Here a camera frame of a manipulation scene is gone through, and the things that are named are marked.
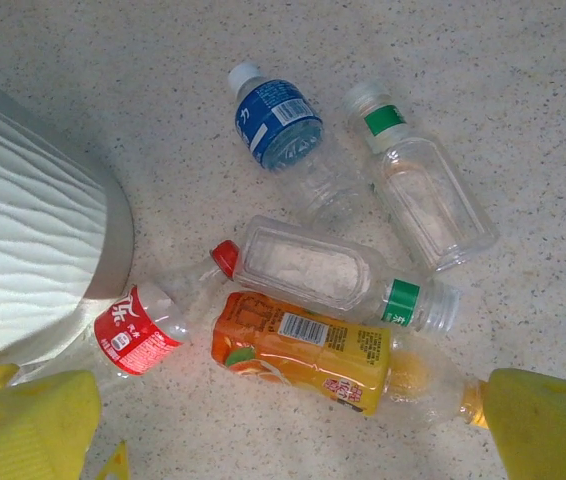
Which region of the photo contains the red label cola bottle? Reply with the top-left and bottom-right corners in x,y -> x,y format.
10,238 -> 243,401

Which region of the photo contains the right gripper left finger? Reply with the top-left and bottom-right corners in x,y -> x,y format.
0,362 -> 130,480

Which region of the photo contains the orange juice bottle yellow label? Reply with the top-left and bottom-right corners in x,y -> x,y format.
210,290 -> 489,432

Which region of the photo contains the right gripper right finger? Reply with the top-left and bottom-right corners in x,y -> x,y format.
482,367 -> 566,480

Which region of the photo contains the white ribbed plastic bin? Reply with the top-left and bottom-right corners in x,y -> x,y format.
0,62 -> 137,366

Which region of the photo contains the clear bottle green neck band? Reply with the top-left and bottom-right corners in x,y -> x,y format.
340,81 -> 500,275
234,213 -> 463,337

